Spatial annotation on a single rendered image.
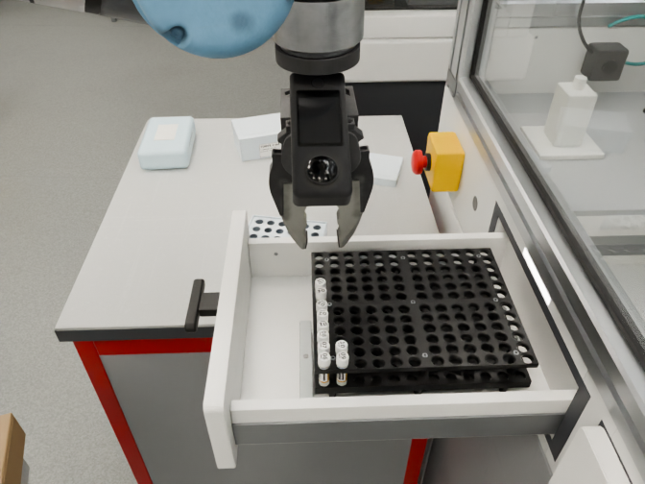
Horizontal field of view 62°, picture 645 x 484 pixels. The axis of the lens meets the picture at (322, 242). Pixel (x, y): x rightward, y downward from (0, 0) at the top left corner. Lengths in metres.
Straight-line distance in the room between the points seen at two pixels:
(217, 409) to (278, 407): 0.06
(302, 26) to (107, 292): 0.56
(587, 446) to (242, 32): 0.42
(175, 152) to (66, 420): 0.91
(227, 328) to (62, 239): 1.80
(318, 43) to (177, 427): 0.76
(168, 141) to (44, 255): 1.23
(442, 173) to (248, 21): 0.64
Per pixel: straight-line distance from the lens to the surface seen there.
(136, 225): 0.98
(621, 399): 0.51
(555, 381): 0.64
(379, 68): 1.32
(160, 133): 1.15
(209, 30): 0.26
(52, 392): 1.80
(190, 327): 0.58
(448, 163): 0.86
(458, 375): 0.59
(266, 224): 0.88
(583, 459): 0.53
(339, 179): 0.42
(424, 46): 1.32
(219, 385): 0.51
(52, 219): 2.45
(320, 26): 0.44
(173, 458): 1.13
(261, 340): 0.65
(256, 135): 1.09
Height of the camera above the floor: 1.34
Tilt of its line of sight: 40 degrees down
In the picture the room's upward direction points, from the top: straight up
